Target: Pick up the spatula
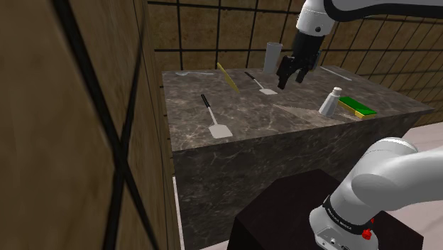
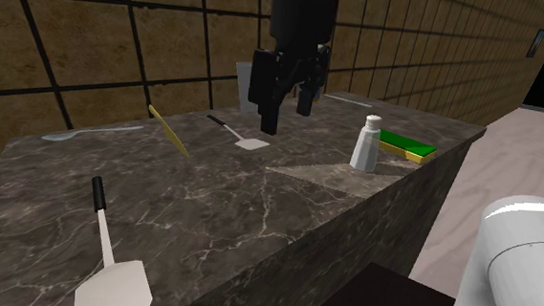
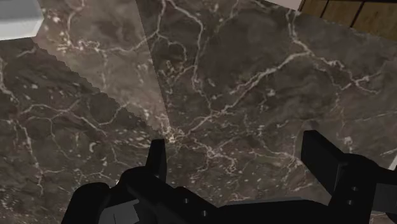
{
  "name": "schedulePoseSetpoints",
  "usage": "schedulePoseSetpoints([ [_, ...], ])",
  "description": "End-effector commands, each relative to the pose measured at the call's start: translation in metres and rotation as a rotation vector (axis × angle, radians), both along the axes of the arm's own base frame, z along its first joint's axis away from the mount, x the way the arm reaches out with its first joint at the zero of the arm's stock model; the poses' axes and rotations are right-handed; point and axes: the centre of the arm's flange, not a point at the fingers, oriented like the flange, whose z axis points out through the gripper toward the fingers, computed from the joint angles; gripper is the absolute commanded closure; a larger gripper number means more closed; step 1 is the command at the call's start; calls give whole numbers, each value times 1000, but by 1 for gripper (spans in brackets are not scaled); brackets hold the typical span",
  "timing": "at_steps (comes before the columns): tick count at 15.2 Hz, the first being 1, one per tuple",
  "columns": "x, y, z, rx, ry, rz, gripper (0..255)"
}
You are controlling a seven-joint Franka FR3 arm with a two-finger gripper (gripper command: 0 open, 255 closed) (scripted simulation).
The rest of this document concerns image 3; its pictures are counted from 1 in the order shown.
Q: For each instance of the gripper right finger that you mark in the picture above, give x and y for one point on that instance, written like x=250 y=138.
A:
x=350 y=176

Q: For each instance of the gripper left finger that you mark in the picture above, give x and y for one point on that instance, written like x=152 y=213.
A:
x=141 y=192

